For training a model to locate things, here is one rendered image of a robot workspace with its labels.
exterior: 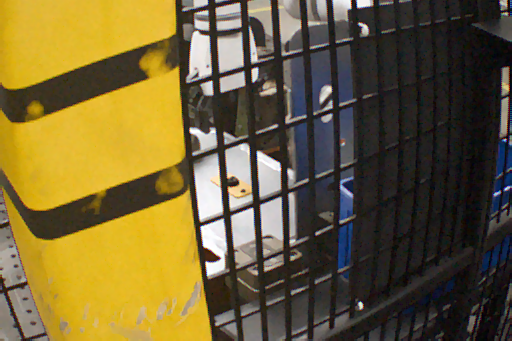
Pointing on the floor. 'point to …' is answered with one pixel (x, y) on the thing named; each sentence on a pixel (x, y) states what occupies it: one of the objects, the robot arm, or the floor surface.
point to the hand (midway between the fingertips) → (228, 117)
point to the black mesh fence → (467, 260)
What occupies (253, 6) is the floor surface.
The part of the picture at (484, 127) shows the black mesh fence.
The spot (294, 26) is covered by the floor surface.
